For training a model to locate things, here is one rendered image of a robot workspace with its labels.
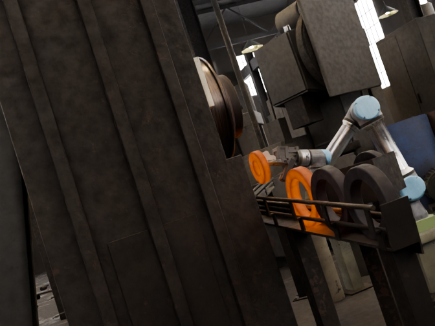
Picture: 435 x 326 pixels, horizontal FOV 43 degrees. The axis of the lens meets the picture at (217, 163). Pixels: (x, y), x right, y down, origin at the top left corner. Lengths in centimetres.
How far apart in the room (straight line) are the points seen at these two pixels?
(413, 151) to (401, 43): 209
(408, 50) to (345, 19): 127
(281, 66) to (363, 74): 87
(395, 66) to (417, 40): 52
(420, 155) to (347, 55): 131
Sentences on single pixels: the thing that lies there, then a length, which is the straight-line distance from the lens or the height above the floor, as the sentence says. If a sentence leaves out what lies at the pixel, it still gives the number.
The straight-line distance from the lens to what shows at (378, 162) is 193.
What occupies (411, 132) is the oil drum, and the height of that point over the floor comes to 75.
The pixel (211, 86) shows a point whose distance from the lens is 221.
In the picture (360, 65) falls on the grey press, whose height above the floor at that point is 158.
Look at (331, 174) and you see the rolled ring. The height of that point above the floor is 73.
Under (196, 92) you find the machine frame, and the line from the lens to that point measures 191.
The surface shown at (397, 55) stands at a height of 171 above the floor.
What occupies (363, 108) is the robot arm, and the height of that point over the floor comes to 93.
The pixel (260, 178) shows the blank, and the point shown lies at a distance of 255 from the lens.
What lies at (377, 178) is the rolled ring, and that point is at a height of 69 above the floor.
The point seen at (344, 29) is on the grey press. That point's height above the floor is 200.
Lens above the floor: 77
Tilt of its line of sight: 3 degrees up
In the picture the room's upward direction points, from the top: 18 degrees counter-clockwise
